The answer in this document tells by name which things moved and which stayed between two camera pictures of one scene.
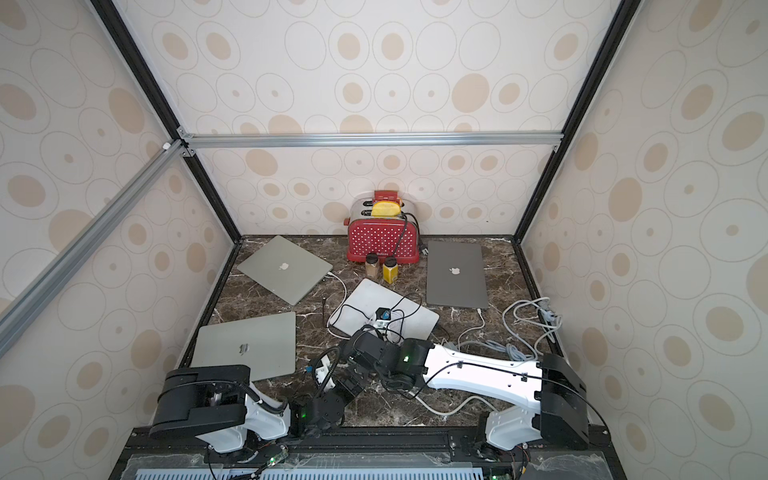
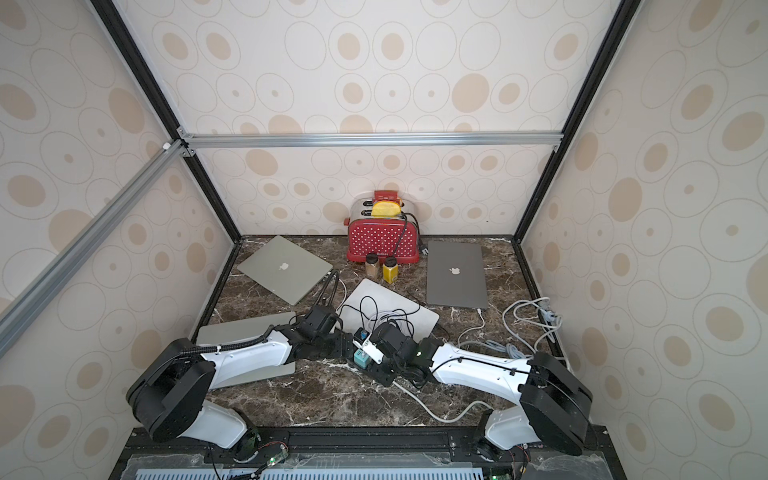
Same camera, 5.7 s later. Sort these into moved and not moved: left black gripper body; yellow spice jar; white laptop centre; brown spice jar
Moved: left black gripper body
Not moved: brown spice jar; white laptop centre; yellow spice jar
